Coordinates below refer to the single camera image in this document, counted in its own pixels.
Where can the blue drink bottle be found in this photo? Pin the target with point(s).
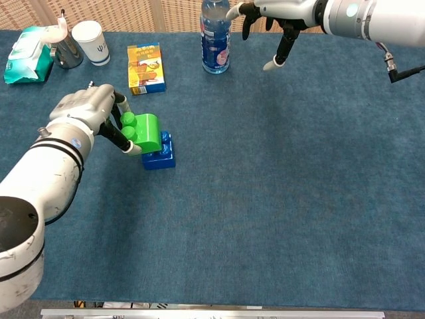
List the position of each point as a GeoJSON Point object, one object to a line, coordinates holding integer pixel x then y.
{"type": "Point", "coordinates": [215, 40]}

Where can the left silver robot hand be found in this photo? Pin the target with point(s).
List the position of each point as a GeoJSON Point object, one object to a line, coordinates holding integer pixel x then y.
{"type": "Point", "coordinates": [83, 106]}

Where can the beaded metal rod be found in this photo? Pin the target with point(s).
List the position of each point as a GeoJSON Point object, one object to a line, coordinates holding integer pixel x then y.
{"type": "Point", "coordinates": [90, 85]}

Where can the white paper cup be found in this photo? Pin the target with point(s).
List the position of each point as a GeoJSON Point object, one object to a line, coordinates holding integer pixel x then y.
{"type": "Point", "coordinates": [93, 41]}

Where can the blue four-stud building block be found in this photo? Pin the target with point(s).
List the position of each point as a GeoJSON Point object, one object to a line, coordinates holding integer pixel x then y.
{"type": "Point", "coordinates": [162, 163]}

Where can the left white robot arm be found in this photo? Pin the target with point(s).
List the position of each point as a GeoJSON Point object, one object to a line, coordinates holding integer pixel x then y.
{"type": "Point", "coordinates": [43, 186]}

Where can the blue felt table cloth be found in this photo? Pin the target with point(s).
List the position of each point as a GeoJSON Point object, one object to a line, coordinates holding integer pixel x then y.
{"type": "Point", "coordinates": [232, 216]}

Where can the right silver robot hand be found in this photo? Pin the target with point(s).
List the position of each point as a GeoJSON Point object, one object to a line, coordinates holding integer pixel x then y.
{"type": "Point", "coordinates": [292, 10]}

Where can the green wet wipes pack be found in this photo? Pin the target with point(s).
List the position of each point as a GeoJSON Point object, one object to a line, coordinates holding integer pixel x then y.
{"type": "Point", "coordinates": [25, 56]}

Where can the wicker folding screen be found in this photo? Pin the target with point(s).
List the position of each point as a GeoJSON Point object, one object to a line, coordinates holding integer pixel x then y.
{"type": "Point", "coordinates": [133, 15]}

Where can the green rounded building block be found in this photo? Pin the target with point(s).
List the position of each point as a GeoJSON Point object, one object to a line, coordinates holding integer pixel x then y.
{"type": "Point", "coordinates": [147, 133]}

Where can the white curved plastic item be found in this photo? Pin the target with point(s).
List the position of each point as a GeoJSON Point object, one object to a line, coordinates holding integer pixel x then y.
{"type": "Point", "coordinates": [54, 32]}

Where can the shiny steel mug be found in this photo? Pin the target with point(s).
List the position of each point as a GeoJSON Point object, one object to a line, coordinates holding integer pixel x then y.
{"type": "Point", "coordinates": [69, 53]}

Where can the yellow and blue carton box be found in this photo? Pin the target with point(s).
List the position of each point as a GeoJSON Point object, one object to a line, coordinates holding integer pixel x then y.
{"type": "Point", "coordinates": [146, 68]}

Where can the aluminium rail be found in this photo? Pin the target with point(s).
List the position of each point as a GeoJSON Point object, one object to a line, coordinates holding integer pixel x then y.
{"type": "Point", "coordinates": [212, 313]}

